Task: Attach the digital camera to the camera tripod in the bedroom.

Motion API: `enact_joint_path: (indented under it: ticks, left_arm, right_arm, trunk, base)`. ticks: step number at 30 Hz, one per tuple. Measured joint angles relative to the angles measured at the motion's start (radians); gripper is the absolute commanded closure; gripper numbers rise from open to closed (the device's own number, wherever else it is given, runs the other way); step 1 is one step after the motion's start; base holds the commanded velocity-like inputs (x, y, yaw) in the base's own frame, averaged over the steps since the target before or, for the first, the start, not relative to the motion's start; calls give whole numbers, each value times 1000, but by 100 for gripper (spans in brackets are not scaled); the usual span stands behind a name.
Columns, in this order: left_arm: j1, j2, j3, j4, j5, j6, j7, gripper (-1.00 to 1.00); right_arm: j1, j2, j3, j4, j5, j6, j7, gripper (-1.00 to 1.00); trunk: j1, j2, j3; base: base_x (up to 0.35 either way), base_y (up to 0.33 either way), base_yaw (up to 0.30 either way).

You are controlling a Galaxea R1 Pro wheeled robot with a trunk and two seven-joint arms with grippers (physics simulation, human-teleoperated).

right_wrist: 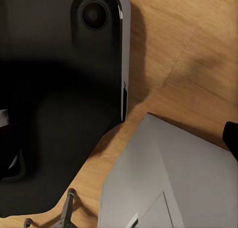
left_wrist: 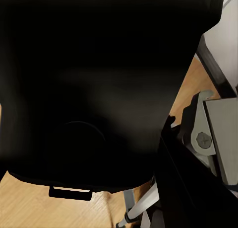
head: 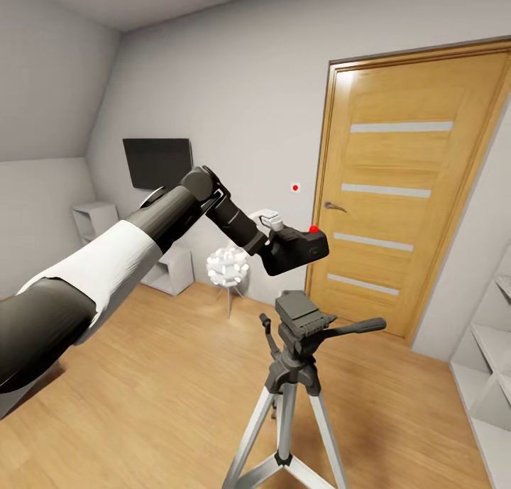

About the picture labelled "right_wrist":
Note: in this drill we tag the taboret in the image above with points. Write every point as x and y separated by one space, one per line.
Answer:
65 221

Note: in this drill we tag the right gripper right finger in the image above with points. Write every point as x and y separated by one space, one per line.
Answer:
230 137

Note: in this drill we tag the desk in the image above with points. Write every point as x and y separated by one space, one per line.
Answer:
166 177

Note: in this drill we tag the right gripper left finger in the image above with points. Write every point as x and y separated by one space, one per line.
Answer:
12 137

